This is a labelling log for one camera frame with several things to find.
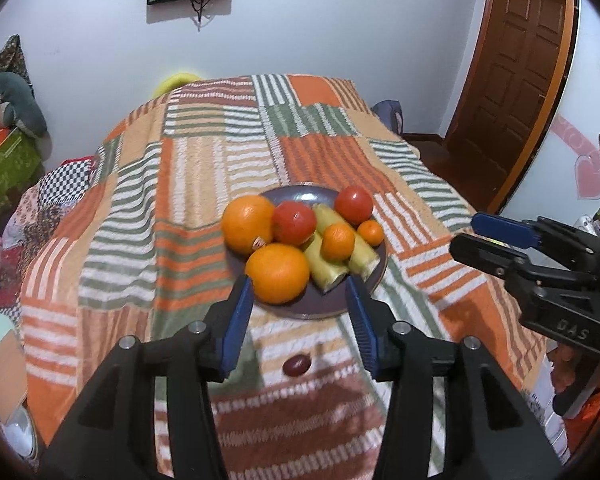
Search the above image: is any checkered cloth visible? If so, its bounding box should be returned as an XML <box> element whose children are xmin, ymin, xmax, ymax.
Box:
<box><xmin>37</xmin><ymin>157</ymin><xmax>98</xmax><ymax>201</ymax></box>

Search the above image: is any white bowl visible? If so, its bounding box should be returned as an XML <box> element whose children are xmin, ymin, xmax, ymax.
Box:
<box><xmin>0</xmin><ymin>406</ymin><xmax>38</xmax><ymax>460</ymax></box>

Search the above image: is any dark patterned cloth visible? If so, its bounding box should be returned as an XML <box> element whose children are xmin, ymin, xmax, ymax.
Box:
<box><xmin>0</xmin><ymin>35</ymin><xmax>33</xmax><ymax>91</ymax></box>

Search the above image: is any purple plate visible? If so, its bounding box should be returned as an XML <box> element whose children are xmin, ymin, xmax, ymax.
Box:
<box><xmin>225</xmin><ymin>183</ymin><xmax>388</xmax><ymax>320</ymax></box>

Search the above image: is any peach coloured board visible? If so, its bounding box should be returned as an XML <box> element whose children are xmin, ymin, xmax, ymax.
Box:
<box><xmin>0</xmin><ymin>332</ymin><xmax>28</xmax><ymax>423</ymax></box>

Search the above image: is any grey plush toy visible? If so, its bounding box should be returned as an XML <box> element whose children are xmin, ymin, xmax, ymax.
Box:
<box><xmin>0</xmin><ymin>72</ymin><xmax>48</xmax><ymax>136</ymax></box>

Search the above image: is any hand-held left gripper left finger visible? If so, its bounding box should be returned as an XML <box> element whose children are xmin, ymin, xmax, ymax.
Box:
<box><xmin>37</xmin><ymin>275</ymin><xmax>255</xmax><ymax>480</ymax></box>

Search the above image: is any small tangerine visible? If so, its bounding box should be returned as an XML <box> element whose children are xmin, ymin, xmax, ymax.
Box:
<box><xmin>357</xmin><ymin>220</ymin><xmax>385</xmax><ymax>247</ymax></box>
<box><xmin>321</xmin><ymin>223</ymin><xmax>356</xmax><ymax>261</ymax></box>

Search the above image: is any red tomato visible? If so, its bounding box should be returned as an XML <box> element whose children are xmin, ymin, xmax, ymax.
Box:
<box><xmin>272</xmin><ymin>201</ymin><xmax>317</xmax><ymax>247</ymax></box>
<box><xmin>334</xmin><ymin>186</ymin><xmax>374</xmax><ymax>226</ymax></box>

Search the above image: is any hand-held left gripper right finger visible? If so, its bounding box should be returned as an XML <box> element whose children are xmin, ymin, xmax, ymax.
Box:
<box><xmin>345</xmin><ymin>277</ymin><xmax>563</xmax><ymax>480</ymax></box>

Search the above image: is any green storage box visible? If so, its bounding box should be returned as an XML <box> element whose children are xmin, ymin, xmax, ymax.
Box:
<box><xmin>0</xmin><ymin>130</ymin><xmax>43</xmax><ymax>201</ymax></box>

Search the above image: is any yellow stool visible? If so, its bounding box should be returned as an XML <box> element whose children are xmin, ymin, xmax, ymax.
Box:
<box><xmin>152</xmin><ymin>72</ymin><xmax>203</xmax><ymax>98</ymax></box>

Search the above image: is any large orange with sticker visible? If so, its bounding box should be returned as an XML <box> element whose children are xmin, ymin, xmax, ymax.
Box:
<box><xmin>222</xmin><ymin>195</ymin><xmax>277</xmax><ymax>256</ymax></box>

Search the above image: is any mint green bowl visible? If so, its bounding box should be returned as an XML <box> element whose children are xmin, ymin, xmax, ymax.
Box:
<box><xmin>0</xmin><ymin>314</ymin><xmax>22</xmax><ymax>361</ymax></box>

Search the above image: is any dark red grape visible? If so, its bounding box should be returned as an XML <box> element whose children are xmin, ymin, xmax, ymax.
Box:
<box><xmin>282</xmin><ymin>355</ymin><xmax>312</xmax><ymax>377</ymax></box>

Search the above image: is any floral quilt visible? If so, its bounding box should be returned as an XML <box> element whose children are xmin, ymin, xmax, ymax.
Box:
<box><xmin>0</xmin><ymin>185</ymin><xmax>81</xmax><ymax>311</ymax></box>

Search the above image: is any grey purple backpack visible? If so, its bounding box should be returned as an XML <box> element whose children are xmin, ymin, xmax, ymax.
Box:
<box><xmin>372</xmin><ymin>100</ymin><xmax>406</xmax><ymax>136</ymax></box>

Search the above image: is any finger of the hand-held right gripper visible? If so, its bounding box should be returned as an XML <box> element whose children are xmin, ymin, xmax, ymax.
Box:
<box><xmin>471</xmin><ymin>212</ymin><xmax>600</xmax><ymax>273</ymax></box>
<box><xmin>450</xmin><ymin>232</ymin><xmax>533</xmax><ymax>286</ymax></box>

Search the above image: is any black cable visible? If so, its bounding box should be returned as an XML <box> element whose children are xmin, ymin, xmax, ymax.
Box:
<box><xmin>190</xmin><ymin>0</ymin><xmax>211</xmax><ymax>31</ymax></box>

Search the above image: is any brown wooden door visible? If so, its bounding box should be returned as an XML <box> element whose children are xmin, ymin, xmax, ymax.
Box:
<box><xmin>444</xmin><ymin>0</ymin><xmax>578</xmax><ymax>213</ymax></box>

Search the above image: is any striped patchwork blanket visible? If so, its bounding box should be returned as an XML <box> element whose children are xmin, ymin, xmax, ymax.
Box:
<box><xmin>20</xmin><ymin>74</ymin><xmax>548</xmax><ymax>480</ymax></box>

